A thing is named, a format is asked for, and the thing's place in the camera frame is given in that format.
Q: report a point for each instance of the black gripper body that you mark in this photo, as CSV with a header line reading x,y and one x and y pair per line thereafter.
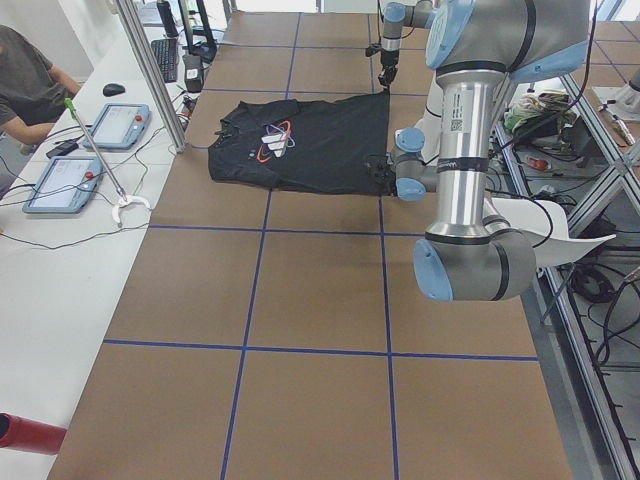
x,y
388,61
378,173

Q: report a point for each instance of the black graphic t-shirt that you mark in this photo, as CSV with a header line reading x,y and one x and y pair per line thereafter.
x,y
303,146

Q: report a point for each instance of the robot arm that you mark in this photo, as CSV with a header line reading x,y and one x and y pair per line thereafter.
x,y
475,49
395,17

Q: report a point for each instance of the white plastic chair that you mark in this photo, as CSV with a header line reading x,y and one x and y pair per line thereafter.
x,y
544,225

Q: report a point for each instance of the black keyboard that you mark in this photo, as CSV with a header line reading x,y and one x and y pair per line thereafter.
x,y
165,52

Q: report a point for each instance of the reacher grabber stick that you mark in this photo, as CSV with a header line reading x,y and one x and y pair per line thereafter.
x,y
125,199

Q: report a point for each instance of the far teach pendant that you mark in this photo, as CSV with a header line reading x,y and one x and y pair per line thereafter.
x,y
119,126

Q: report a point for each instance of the teach pendant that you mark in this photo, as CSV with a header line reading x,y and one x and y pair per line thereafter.
x,y
65,186
119,126

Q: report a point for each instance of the black computer mouse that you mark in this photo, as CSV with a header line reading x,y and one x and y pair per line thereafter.
x,y
113,89

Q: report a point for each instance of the near teach pendant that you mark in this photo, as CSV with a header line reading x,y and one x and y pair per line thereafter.
x,y
65,186

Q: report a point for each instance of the seated person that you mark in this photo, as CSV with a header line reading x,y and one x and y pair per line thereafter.
x,y
33,90

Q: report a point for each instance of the red cylinder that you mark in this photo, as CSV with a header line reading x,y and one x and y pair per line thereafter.
x,y
21,434

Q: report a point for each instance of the aluminium frame post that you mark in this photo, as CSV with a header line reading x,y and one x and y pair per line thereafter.
x,y
146,60

